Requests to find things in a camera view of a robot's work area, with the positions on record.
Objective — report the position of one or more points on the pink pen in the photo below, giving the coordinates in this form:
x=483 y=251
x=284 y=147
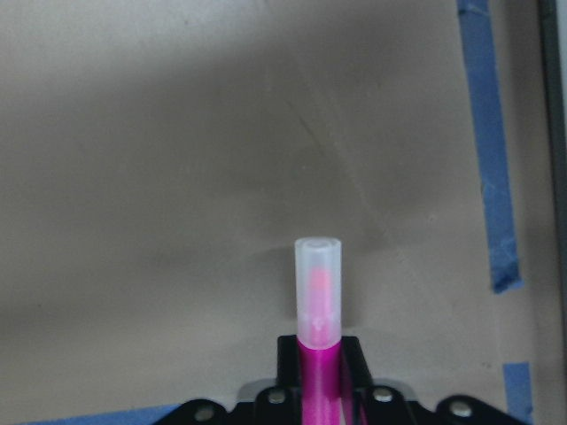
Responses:
x=318 y=271

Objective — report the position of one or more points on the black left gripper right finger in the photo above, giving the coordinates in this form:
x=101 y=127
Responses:
x=354 y=370

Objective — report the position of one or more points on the silver closed laptop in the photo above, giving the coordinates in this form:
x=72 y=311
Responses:
x=548 y=19

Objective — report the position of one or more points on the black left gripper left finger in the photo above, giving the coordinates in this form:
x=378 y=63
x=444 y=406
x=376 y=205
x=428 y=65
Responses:
x=288 y=368

